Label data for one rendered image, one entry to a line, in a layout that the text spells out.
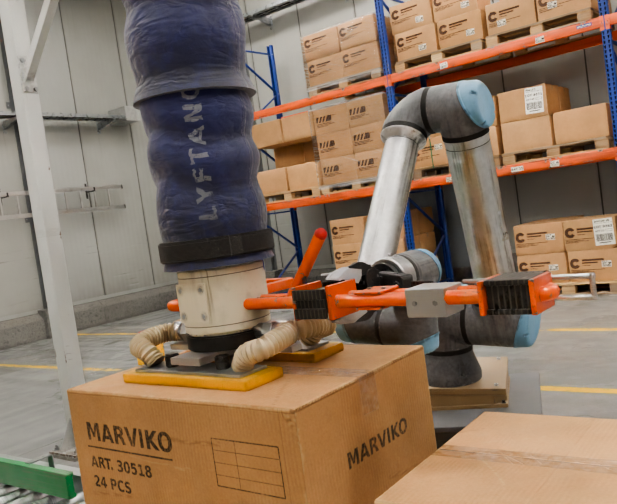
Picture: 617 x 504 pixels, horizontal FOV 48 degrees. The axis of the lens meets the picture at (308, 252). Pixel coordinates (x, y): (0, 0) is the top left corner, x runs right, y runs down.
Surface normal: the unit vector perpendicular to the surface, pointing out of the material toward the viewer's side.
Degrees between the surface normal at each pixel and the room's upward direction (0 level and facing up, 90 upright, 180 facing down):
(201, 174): 105
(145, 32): 85
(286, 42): 90
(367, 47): 90
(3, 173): 90
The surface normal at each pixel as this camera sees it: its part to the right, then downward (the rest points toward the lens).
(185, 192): -0.20, -0.19
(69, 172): 0.79, -0.08
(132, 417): -0.61, 0.13
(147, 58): -0.43, 0.28
